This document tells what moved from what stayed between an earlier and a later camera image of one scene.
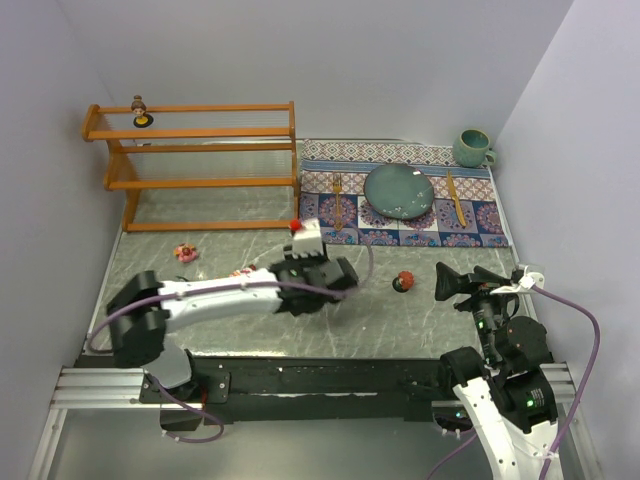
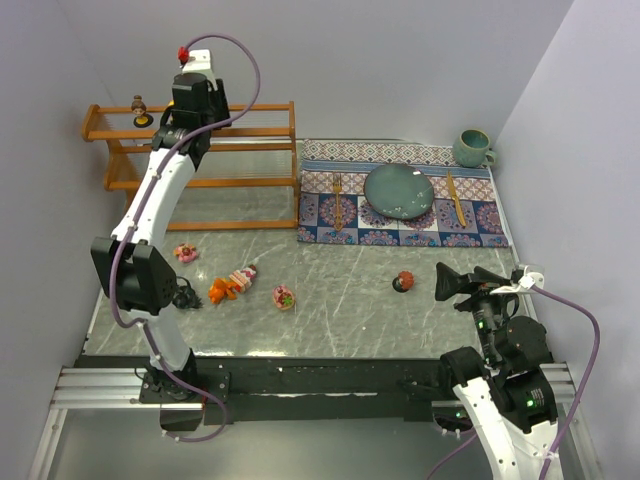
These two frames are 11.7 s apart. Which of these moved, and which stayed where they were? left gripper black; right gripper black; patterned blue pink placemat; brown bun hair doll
Moved: left gripper black
Stayed: patterned blue pink placemat; brown bun hair doll; right gripper black
